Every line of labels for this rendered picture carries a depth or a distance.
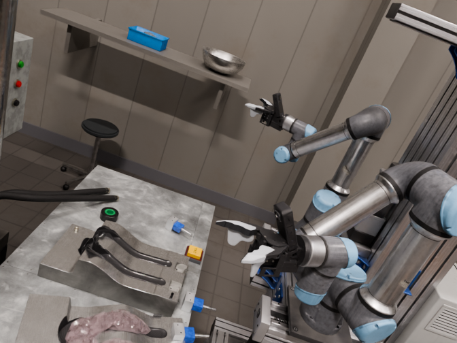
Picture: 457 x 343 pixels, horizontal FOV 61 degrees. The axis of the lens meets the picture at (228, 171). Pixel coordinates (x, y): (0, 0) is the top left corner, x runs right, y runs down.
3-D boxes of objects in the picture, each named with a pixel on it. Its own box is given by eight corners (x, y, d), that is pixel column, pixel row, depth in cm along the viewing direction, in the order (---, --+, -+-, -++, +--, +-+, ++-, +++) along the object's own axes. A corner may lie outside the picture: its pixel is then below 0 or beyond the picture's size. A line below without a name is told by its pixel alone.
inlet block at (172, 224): (192, 237, 190) (195, 228, 188) (187, 241, 186) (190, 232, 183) (169, 224, 193) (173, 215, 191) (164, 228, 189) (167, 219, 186)
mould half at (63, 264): (183, 273, 166) (192, 248, 160) (170, 319, 142) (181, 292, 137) (69, 235, 162) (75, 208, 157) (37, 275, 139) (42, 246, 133)
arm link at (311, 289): (305, 276, 110) (321, 247, 105) (325, 308, 101) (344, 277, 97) (281, 276, 107) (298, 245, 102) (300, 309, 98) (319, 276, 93)
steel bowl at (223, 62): (241, 75, 311) (247, 60, 305) (238, 84, 280) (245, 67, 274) (201, 60, 309) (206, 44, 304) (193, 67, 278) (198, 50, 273)
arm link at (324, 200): (300, 217, 173) (313, 192, 167) (310, 207, 184) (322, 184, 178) (324, 231, 168) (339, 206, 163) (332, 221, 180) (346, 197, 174)
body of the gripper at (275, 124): (258, 121, 191) (278, 132, 187) (263, 105, 187) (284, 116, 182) (264, 118, 197) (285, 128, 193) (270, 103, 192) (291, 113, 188)
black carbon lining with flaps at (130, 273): (171, 265, 157) (178, 247, 153) (162, 292, 142) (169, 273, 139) (88, 237, 155) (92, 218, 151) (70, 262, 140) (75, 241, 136)
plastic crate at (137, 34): (166, 49, 300) (169, 37, 297) (160, 52, 284) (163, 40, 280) (133, 36, 299) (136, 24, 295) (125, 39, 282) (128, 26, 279)
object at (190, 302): (214, 310, 153) (218, 300, 151) (213, 320, 149) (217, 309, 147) (182, 300, 152) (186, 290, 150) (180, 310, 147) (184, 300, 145)
